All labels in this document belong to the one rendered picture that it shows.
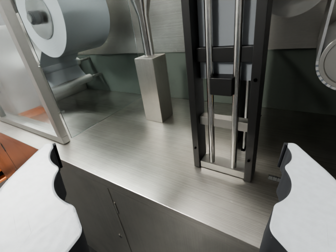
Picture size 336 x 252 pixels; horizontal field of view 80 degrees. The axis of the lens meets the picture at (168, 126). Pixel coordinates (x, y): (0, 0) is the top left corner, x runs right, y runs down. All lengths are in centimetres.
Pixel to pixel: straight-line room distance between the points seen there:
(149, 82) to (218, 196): 50
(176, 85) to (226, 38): 65
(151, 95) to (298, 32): 56
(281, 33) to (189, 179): 61
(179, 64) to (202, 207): 72
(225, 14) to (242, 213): 42
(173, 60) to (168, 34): 12
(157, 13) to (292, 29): 56
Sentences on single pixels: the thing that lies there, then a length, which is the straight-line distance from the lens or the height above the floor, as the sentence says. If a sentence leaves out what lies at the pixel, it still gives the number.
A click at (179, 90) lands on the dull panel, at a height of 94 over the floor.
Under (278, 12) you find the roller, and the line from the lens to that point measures 56.
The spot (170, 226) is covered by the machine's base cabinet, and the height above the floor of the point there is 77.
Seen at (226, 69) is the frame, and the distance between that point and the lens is 48.
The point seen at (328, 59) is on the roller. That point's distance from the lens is 56.
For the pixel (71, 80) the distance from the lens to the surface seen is 91.
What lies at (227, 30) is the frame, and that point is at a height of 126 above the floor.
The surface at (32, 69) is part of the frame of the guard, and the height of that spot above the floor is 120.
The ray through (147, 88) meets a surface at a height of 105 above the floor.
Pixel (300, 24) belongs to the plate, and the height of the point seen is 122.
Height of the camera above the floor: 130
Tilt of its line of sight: 29 degrees down
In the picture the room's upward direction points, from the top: 8 degrees counter-clockwise
